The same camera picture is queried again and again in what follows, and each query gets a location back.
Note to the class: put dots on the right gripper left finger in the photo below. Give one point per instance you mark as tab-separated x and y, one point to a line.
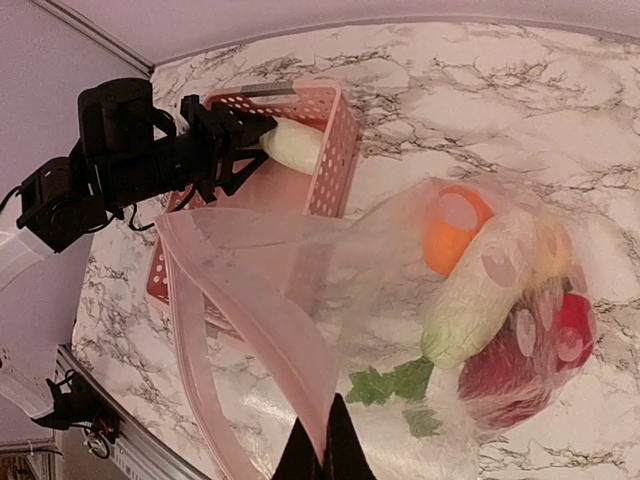
298	460

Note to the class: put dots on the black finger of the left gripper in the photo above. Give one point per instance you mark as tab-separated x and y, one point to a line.
246	128
230	171

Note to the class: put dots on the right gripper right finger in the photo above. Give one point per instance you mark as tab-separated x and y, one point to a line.
344	458

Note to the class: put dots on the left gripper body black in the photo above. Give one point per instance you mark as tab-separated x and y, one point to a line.
161	159

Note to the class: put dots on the white cabbage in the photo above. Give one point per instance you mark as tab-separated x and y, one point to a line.
293	145
441	391

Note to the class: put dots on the clear zip top bag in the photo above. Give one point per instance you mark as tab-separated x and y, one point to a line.
252	361

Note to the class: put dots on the dark purple pepper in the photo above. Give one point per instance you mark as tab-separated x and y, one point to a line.
505	370

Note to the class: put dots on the orange pepper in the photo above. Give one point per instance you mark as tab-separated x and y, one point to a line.
459	215

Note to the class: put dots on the red pepper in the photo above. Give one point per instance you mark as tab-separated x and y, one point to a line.
574	332

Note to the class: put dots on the yellow pepper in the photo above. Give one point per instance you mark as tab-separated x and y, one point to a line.
553	251

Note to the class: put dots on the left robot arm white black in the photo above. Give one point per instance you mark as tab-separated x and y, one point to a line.
70	197

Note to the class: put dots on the left aluminium corner post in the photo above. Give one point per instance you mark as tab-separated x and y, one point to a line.
89	29

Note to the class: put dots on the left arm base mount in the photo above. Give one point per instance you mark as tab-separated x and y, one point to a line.
75	404

